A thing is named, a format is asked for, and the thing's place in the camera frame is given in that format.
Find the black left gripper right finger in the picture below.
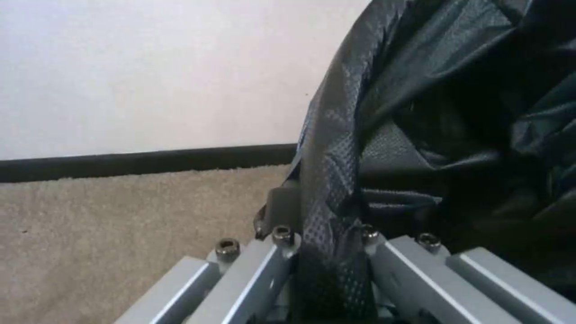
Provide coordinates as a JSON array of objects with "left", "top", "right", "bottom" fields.
[{"left": 359, "top": 224, "right": 576, "bottom": 324}]

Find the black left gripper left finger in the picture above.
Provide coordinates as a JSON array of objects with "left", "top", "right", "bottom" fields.
[{"left": 116, "top": 187, "right": 302, "bottom": 324}]

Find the black baseboard strip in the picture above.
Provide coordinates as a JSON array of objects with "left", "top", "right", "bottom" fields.
[{"left": 0, "top": 143, "right": 300, "bottom": 184}]

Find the black plastic trash bag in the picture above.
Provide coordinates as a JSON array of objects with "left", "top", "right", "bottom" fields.
[{"left": 287, "top": 0, "right": 576, "bottom": 324}]

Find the beige carpet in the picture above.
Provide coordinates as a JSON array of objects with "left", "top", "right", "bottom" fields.
[{"left": 0, "top": 164, "right": 298, "bottom": 324}]

